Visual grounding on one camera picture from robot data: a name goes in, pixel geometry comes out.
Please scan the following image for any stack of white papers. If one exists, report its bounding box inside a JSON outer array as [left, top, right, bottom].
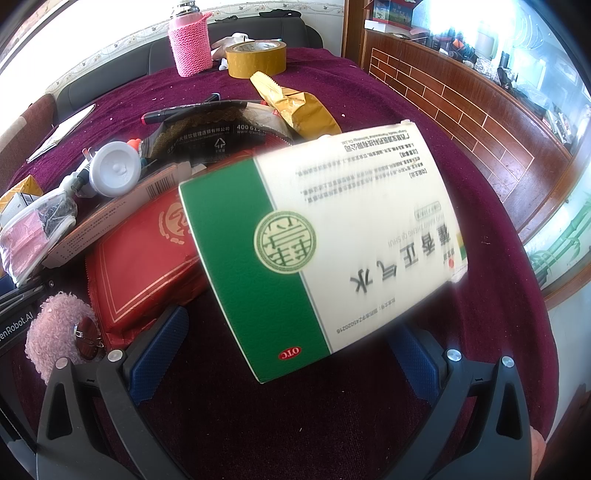
[[27, 104, 97, 163]]

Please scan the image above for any white bottle with red label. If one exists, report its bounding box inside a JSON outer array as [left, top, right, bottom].
[[88, 142, 140, 198]]

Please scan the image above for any yellow cardboard box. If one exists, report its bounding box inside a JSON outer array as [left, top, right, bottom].
[[0, 175, 44, 227]]

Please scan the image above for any black leather sofa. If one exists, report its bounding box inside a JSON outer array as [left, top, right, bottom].
[[55, 18, 324, 125]]

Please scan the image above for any black printed packet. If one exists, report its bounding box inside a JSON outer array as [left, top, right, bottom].
[[141, 99, 301, 162]]

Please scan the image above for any brown packing tape roll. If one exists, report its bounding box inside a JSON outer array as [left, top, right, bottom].
[[225, 41, 288, 79]]

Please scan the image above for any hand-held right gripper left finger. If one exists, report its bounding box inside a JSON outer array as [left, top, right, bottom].
[[34, 305, 195, 480]]

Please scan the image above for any red foil packet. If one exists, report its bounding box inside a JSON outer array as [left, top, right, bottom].
[[85, 189, 218, 352]]

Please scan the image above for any green and white medicine box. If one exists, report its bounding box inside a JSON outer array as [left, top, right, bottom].
[[179, 119, 469, 384]]

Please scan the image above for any white cloth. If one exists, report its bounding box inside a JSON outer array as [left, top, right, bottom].
[[211, 32, 252, 72]]

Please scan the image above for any black pen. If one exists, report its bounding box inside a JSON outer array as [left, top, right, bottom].
[[141, 93, 220, 124]]

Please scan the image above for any long white box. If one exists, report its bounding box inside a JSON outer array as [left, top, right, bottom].
[[41, 164, 185, 268]]

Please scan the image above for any pink fuzzy keychain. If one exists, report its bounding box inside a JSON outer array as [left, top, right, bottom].
[[25, 293, 100, 384]]

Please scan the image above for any gold foil packet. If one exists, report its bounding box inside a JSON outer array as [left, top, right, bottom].
[[249, 71, 342, 139]]

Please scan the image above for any bottle in pink knit sleeve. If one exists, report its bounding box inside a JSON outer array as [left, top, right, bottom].
[[167, 0, 213, 78]]

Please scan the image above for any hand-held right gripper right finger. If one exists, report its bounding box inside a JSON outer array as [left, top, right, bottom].
[[390, 323, 532, 480]]

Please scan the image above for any purple tablecloth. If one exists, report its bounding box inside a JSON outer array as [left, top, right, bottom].
[[0, 46, 559, 480]]

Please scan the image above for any clear bag of pink masks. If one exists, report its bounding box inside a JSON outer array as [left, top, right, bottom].
[[0, 187, 79, 284]]

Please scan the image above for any wooden cabinet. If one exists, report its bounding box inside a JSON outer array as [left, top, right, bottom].
[[344, 0, 591, 301]]

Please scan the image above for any small white tube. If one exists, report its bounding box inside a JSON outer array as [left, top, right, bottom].
[[60, 168, 95, 199]]

